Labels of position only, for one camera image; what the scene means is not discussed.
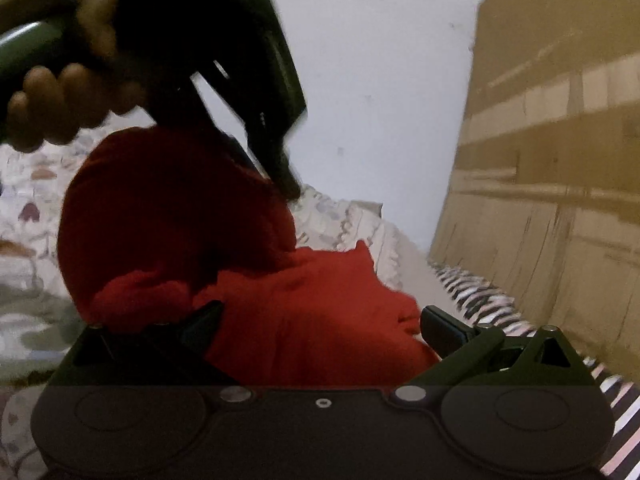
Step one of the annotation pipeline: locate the red long-sleeve garment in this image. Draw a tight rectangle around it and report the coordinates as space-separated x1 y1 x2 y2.
58 127 438 389

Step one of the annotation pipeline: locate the person's left hand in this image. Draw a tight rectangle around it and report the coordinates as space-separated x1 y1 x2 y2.
1 0 145 153

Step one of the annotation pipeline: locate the black white striped cloth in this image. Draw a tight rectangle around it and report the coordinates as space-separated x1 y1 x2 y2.
432 263 639 479

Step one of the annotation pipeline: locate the patterned spotted bed quilt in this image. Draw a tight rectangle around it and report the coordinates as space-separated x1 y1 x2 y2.
1 116 457 479

